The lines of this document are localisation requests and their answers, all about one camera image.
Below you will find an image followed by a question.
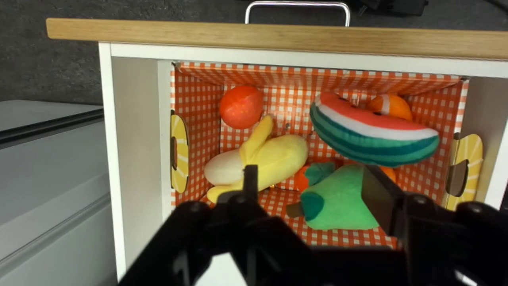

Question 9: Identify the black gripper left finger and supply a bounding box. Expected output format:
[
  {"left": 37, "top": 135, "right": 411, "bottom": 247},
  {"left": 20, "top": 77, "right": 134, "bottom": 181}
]
[{"left": 117, "top": 163, "right": 330, "bottom": 286}]

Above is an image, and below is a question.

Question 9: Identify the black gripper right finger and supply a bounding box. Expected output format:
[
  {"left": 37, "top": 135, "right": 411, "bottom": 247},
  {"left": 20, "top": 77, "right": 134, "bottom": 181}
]
[{"left": 361, "top": 163, "right": 508, "bottom": 286}]

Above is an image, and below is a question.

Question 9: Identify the green pear plush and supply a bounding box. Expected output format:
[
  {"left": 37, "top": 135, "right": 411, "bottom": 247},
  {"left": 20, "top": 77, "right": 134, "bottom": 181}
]
[{"left": 287, "top": 160, "right": 382, "bottom": 232}]

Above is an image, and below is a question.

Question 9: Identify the yellow banana plush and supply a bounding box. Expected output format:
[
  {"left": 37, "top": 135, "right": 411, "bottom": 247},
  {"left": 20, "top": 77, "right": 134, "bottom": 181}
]
[{"left": 203, "top": 112, "right": 309, "bottom": 205}]

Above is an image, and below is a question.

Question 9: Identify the watermelon slice plush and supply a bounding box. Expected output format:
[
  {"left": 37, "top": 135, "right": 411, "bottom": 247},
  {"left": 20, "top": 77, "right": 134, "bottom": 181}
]
[{"left": 307, "top": 90, "right": 441, "bottom": 168}]

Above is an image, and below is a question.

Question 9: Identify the round red-orange plush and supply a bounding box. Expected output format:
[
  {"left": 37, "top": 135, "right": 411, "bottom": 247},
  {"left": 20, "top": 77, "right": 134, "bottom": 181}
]
[{"left": 217, "top": 84, "right": 264, "bottom": 130}]

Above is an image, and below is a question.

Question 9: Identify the orange plush with white band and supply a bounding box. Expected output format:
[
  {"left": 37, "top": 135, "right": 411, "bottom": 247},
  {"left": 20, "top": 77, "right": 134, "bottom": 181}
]
[{"left": 368, "top": 93, "right": 414, "bottom": 122}]

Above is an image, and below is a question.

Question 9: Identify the orange checkered toy basket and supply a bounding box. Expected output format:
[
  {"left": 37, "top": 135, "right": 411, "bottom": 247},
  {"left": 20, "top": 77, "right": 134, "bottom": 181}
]
[{"left": 168, "top": 60, "right": 472, "bottom": 251}]

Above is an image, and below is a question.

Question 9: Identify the yellow lemon slice basket handle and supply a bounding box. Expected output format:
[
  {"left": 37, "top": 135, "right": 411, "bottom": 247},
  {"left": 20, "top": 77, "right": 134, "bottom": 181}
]
[{"left": 169, "top": 109, "right": 190, "bottom": 195}]

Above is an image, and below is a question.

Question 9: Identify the metal drawer handle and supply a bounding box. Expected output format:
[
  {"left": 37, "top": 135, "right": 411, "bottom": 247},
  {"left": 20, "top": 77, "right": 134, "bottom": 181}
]
[{"left": 242, "top": 0, "right": 352, "bottom": 28}]

